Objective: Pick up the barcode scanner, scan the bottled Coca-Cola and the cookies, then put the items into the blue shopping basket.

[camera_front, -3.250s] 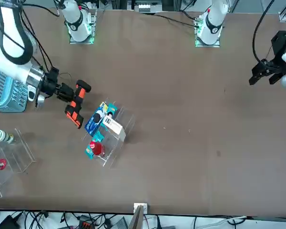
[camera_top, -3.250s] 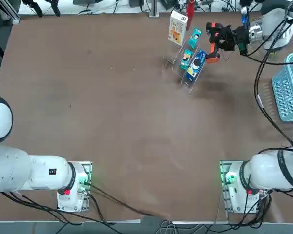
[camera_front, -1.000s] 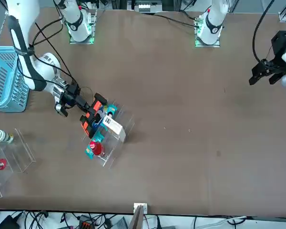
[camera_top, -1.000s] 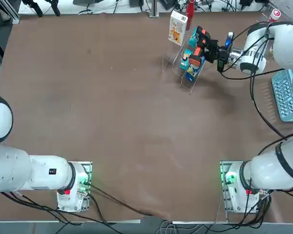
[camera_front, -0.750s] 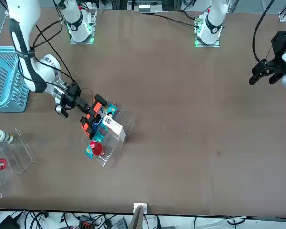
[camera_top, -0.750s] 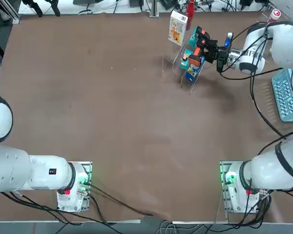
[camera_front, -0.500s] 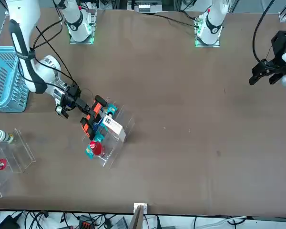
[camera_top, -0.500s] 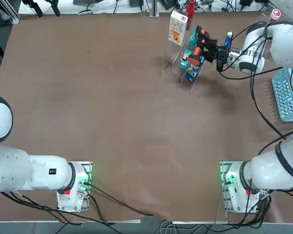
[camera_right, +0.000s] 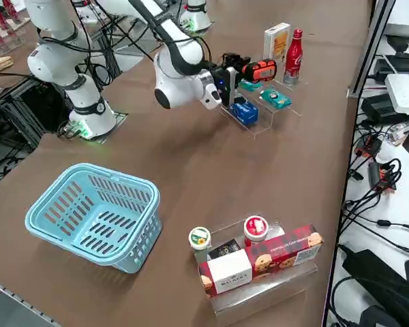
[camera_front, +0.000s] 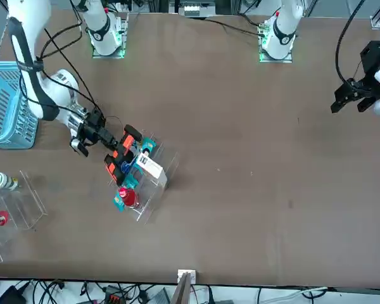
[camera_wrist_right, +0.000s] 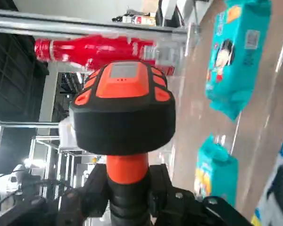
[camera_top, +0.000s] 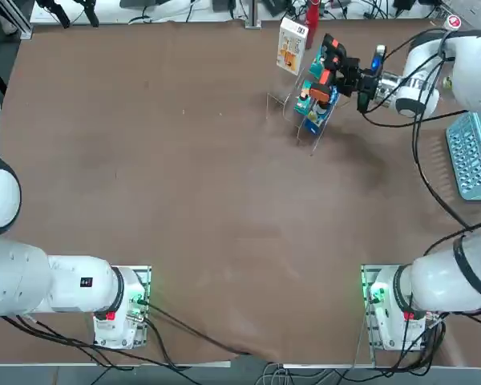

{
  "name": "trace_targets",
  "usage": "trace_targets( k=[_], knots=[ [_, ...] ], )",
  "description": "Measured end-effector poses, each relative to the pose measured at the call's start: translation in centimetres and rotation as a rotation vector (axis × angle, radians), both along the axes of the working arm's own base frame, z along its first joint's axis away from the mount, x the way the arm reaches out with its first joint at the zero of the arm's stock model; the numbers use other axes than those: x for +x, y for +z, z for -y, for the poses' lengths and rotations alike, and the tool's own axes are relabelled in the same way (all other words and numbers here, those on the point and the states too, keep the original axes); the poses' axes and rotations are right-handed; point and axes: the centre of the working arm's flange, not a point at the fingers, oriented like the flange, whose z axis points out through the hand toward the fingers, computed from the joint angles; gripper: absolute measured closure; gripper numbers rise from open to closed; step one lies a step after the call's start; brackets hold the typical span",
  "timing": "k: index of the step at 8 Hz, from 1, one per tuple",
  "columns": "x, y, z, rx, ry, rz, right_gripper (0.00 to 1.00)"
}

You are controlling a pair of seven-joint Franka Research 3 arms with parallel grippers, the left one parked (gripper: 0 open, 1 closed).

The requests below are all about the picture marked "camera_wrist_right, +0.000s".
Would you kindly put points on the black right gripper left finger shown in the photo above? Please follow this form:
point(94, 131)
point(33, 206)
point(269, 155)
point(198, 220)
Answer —
point(94, 195)

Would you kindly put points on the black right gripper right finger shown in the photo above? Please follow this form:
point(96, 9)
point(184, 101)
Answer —
point(169, 204)

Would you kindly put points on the orange black barcode scanner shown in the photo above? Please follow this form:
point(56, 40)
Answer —
point(122, 117)

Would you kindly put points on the red Coca-Cola bottle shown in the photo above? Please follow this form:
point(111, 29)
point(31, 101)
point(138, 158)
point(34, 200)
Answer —
point(89, 49)

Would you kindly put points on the teal snack packet yellow print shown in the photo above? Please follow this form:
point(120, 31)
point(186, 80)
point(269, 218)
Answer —
point(219, 174)

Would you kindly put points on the blue Oreo cookie box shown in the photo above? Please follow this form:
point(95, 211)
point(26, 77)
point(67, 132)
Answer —
point(278, 183)

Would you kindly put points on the teal snack packet red-dressed girl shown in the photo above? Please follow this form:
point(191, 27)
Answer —
point(235, 70)

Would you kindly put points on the clear acrylic stepped shelf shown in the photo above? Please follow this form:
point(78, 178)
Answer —
point(193, 35)

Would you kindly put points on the aluminium frame post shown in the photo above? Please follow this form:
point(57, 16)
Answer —
point(61, 26)

